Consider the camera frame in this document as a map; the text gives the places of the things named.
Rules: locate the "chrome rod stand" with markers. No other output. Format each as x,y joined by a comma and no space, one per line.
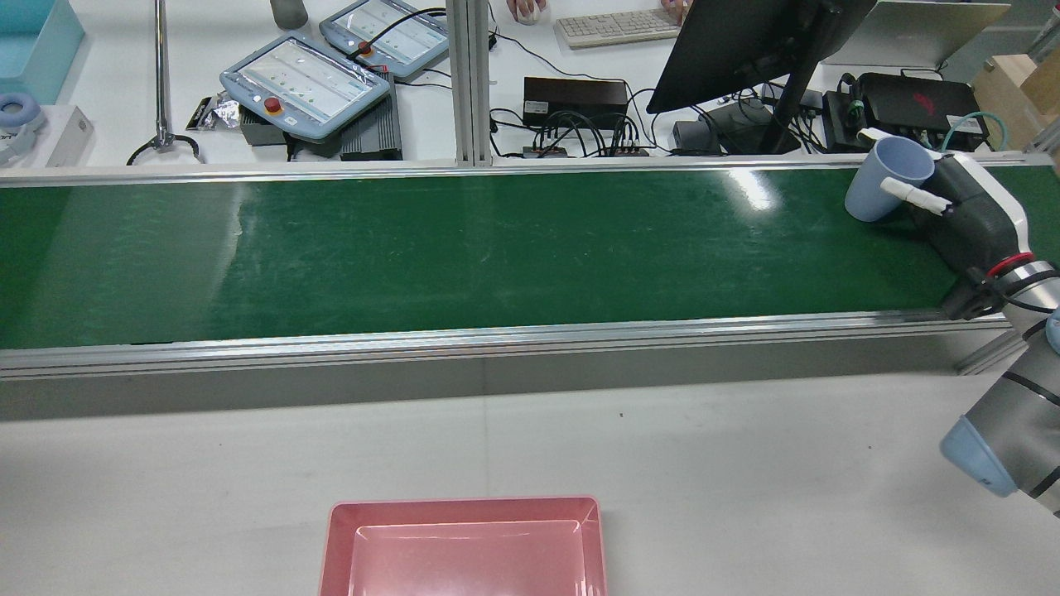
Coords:
162,74

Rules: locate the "aluminium profile post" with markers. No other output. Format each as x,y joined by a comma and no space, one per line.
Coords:
469,83

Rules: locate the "black mini computer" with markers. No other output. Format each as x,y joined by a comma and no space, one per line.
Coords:
919,103

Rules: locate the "light blue plastic bin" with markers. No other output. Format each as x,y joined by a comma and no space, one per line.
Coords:
37,41

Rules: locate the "grey cylindrical bottle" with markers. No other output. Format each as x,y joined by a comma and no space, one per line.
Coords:
288,12

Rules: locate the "silver laptop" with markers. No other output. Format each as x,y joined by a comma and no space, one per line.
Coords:
919,33

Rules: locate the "pink plastic tray box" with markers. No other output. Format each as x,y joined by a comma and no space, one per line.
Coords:
464,546

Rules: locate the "blue-grey teach pendant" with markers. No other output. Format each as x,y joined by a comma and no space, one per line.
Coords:
306,83
397,33

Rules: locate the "black rectangular power box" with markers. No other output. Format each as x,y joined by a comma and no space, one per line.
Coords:
575,99

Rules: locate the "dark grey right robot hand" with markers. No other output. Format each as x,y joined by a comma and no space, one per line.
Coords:
981,207

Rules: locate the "beige computer keyboard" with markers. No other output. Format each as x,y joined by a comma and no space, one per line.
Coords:
617,27

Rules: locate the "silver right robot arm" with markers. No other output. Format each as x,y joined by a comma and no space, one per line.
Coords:
1014,414

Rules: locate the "green conveyor belt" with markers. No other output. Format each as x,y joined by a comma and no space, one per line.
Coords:
497,248

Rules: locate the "pale blue plastic cup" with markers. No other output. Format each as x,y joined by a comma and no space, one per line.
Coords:
882,186

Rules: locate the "black desktop monitor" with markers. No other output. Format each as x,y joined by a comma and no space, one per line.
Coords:
745,50

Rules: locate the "small black port hub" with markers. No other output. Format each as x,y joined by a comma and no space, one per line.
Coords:
551,152

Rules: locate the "white computer mouse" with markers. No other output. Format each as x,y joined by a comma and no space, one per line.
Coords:
532,16

